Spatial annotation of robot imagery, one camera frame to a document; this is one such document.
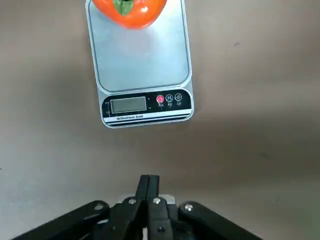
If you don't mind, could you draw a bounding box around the silver digital kitchen scale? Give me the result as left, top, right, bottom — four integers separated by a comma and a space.
84, 0, 195, 130

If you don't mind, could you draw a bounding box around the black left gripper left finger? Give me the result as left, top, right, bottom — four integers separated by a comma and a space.
9, 174, 151, 240

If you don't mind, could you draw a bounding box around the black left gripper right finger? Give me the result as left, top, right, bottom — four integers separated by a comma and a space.
147, 174, 264, 240

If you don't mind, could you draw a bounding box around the red tomato with green calyx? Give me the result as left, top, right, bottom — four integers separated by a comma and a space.
91, 0, 168, 30

